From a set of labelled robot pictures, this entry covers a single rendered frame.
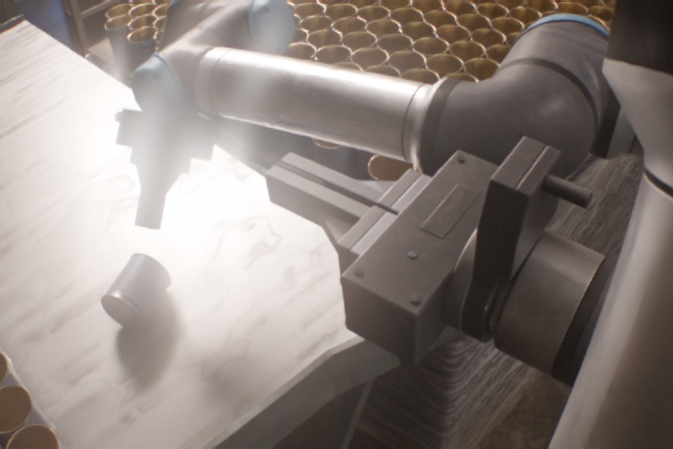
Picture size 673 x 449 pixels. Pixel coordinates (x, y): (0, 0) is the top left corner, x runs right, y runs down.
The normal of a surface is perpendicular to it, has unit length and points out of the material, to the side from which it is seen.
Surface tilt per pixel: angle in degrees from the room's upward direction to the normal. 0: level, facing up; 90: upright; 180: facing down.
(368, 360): 90
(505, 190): 69
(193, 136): 45
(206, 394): 0
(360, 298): 92
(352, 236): 2
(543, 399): 0
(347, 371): 90
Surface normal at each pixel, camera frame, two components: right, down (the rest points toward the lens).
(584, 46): -0.07, -0.56
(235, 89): -0.50, 0.22
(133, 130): -0.29, -0.03
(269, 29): 0.83, 0.18
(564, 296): -0.37, -0.32
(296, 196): -0.61, 0.61
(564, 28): -0.10, -0.72
